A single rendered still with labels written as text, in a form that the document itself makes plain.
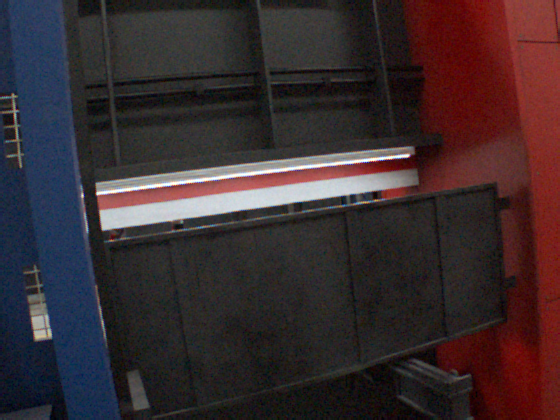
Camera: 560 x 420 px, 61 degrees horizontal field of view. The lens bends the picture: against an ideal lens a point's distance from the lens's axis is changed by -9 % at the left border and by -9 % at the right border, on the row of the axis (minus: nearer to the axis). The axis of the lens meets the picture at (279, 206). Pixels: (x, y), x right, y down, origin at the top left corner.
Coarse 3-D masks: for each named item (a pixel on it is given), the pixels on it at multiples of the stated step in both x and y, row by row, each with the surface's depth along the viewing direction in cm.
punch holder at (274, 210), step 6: (282, 204) 176; (240, 210) 177; (246, 210) 171; (252, 210) 172; (258, 210) 173; (264, 210) 173; (270, 210) 174; (276, 210) 175; (282, 210) 175; (288, 210) 176; (240, 216) 178; (246, 216) 171; (252, 216) 172; (258, 216) 173; (264, 216) 173
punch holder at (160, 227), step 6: (162, 222) 161; (168, 222) 162; (126, 228) 157; (132, 228) 158; (138, 228) 159; (144, 228) 159; (150, 228) 160; (156, 228) 161; (162, 228) 161; (168, 228) 162; (126, 234) 157; (132, 234) 158; (138, 234) 159; (144, 234) 159; (150, 234) 160
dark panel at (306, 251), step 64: (448, 192) 142; (128, 256) 112; (192, 256) 117; (256, 256) 123; (320, 256) 129; (384, 256) 135; (448, 256) 142; (128, 320) 112; (192, 320) 117; (256, 320) 123; (320, 320) 129; (384, 320) 136; (448, 320) 142; (192, 384) 117; (256, 384) 123
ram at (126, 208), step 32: (384, 160) 190; (128, 192) 157; (160, 192) 161; (192, 192) 165; (224, 192) 168; (256, 192) 172; (288, 192) 176; (320, 192) 180; (352, 192) 185; (128, 224) 157
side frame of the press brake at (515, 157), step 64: (448, 0) 162; (512, 0) 142; (448, 64) 168; (512, 64) 142; (448, 128) 174; (512, 128) 146; (384, 192) 220; (512, 192) 150; (512, 256) 153; (512, 320) 156; (512, 384) 158
